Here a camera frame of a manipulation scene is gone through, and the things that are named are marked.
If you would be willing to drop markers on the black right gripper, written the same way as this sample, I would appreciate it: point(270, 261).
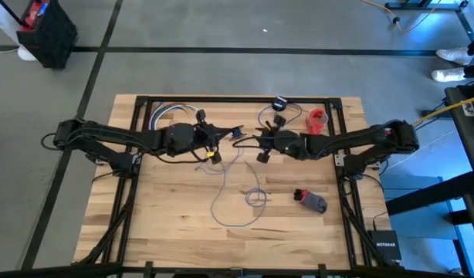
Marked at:
point(269, 141)

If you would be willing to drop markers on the black red tool case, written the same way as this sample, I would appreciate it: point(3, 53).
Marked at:
point(48, 34)

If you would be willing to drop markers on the black Netgear network switch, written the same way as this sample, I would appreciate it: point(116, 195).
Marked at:
point(385, 245)

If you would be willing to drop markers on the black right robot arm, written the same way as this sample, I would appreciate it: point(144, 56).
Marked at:
point(353, 137)

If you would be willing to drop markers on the white rounded foot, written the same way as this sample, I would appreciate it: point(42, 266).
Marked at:
point(26, 54)

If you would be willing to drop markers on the black metal stand base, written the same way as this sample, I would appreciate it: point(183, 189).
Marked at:
point(414, 6)

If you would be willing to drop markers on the person's white shoe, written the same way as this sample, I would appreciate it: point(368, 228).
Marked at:
point(447, 74)
point(455, 55)

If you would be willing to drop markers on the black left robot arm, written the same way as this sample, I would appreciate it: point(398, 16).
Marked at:
point(117, 133)

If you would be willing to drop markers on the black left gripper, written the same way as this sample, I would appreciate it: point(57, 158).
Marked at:
point(206, 137)

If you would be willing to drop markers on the small printed paper card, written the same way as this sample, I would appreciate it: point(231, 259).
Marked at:
point(468, 110)

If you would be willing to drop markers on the black desk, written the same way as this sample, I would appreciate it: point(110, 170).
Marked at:
point(466, 146)

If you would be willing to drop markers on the black rod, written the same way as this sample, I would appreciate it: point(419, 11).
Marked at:
point(13, 13)

